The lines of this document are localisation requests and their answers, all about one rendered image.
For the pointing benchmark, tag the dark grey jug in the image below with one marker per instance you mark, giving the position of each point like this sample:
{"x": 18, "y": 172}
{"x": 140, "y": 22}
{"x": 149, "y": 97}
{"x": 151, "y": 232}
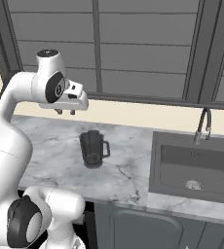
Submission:
{"x": 92, "y": 149}

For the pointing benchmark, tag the dark grey sink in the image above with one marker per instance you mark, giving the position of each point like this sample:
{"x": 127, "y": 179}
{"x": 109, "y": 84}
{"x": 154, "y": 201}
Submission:
{"x": 195, "y": 168}

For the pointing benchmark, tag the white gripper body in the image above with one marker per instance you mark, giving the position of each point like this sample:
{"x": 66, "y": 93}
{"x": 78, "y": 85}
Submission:
{"x": 72, "y": 103}

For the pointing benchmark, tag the grey cupboard door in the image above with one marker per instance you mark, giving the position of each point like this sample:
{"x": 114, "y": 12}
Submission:
{"x": 143, "y": 227}
{"x": 216, "y": 236}

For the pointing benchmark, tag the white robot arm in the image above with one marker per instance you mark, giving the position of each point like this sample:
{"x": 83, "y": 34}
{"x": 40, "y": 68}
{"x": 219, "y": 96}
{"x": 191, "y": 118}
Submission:
{"x": 7, "y": 155}

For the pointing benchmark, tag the grey window with blinds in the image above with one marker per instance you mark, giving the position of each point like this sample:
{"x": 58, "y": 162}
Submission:
{"x": 123, "y": 48}

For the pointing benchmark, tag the dark grey sink faucet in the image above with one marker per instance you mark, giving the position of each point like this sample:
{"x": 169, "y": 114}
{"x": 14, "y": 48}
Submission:
{"x": 204, "y": 125}

